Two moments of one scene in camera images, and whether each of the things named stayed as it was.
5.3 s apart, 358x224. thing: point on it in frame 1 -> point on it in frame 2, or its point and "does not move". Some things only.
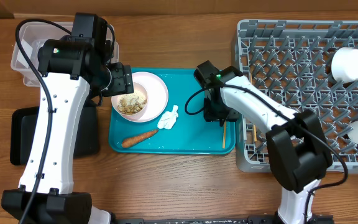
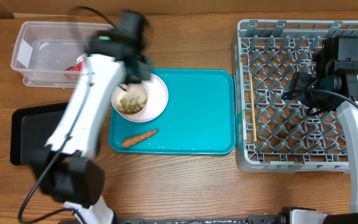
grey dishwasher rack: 290,61 does not move
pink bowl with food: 131,104 does not move
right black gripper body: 214,109 -> 300,90
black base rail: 314,219 does not move
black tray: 24,125 does not move
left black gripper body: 120,82 -> 139,71
